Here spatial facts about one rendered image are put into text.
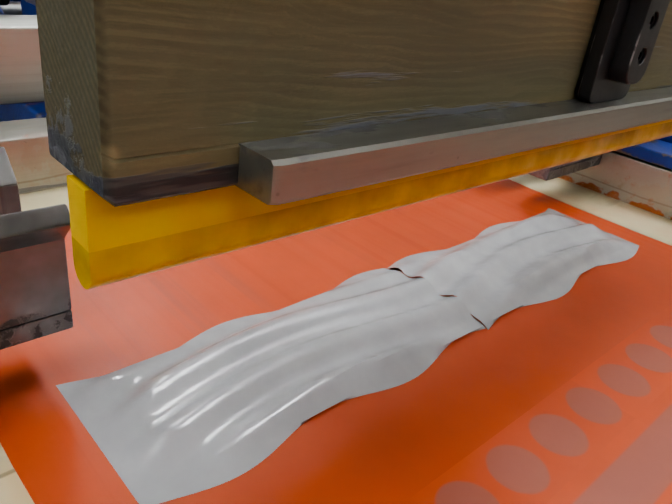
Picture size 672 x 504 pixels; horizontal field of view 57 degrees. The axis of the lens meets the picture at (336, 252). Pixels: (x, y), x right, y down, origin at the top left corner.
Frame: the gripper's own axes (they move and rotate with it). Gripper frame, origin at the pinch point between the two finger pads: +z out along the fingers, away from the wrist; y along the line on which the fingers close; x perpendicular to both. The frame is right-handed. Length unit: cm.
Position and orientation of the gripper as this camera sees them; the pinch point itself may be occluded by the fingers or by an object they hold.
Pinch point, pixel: (570, 34)
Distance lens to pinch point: 26.5
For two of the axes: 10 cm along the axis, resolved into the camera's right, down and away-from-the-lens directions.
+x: 7.4, -2.3, 6.4
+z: -1.2, 8.8, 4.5
